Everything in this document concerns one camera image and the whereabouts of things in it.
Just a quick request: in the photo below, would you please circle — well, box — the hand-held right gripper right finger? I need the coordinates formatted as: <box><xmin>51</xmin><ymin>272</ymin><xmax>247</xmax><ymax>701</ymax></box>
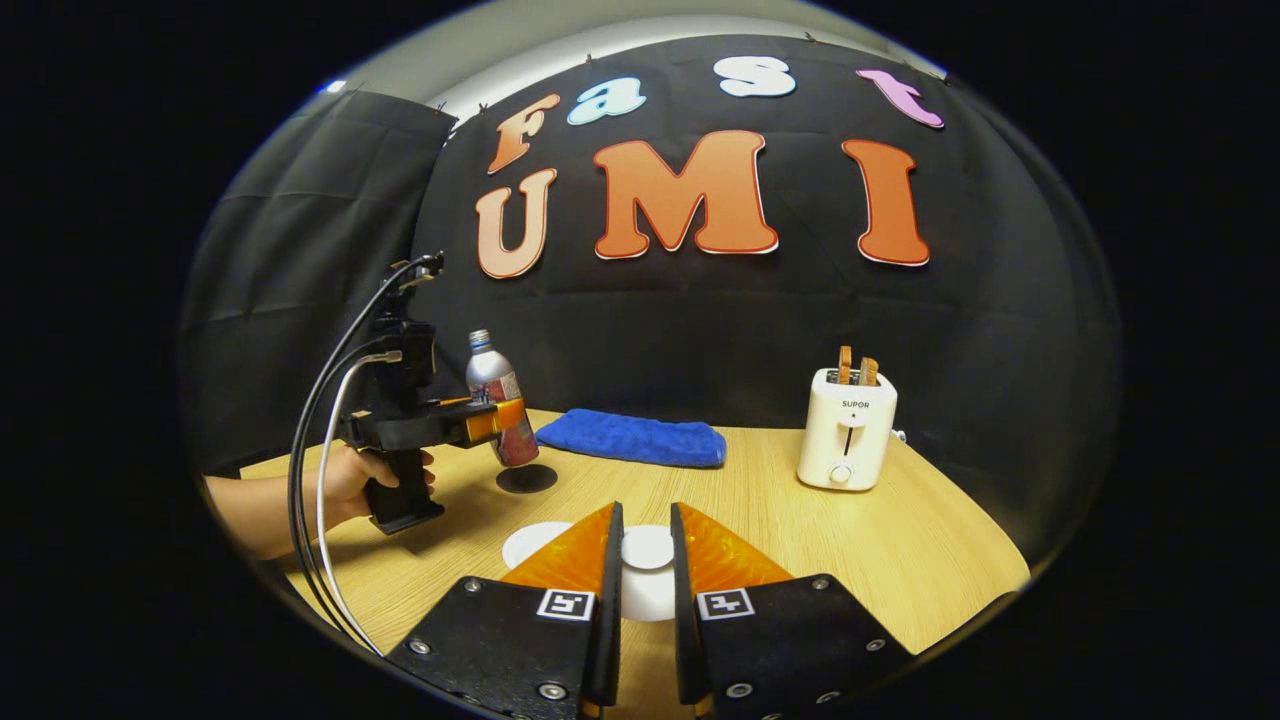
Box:
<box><xmin>670</xmin><ymin>500</ymin><xmax>918</xmax><ymax>720</ymax></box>

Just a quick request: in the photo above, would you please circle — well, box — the cream toaster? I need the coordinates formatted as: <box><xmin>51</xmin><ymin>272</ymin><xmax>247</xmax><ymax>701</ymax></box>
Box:
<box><xmin>796</xmin><ymin>366</ymin><xmax>899</xmax><ymax>493</ymax></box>

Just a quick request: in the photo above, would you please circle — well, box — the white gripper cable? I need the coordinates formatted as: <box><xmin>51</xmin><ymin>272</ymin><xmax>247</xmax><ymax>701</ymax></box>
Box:
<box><xmin>315</xmin><ymin>349</ymin><xmax>403</xmax><ymax>658</ymax></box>

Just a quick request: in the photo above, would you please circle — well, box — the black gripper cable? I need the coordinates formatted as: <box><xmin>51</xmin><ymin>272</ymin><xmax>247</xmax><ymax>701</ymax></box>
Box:
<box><xmin>287</xmin><ymin>254</ymin><xmax>443</xmax><ymax>651</ymax></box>

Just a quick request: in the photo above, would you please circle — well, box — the dark round coaster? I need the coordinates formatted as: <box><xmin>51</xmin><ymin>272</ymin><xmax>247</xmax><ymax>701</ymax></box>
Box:
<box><xmin>495</xmin><ymin>463</ymin><xmax>560</xmax><ymax>495</ymax></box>

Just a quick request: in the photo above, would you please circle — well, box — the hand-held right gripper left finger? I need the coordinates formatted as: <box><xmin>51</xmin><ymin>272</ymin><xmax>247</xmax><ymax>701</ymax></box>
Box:
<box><xmin>385</xmin><ymin>500</ymin><xmax>626</xmax><ymax>720</ymax></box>

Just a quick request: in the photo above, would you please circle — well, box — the silver water bottle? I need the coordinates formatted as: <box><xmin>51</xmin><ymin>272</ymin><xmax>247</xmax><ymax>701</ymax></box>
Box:
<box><xmin>465</xmin><ymin>329</ymin><xmax>542</xmax><ymax>469</ymax></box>

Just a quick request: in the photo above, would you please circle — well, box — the blue folded towel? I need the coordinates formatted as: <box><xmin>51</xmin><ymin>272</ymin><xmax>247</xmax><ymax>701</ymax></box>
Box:
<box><xmin>535</xmin><ymin>408</ymin><xmax>729</xmax><ymax>470</ymax></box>

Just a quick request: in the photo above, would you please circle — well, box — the white saucer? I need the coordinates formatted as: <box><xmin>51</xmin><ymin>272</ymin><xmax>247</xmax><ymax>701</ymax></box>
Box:
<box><xmin>501</xmin><ymin>520</ymin><xmax>577</xmax><ymax>572</ymax></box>

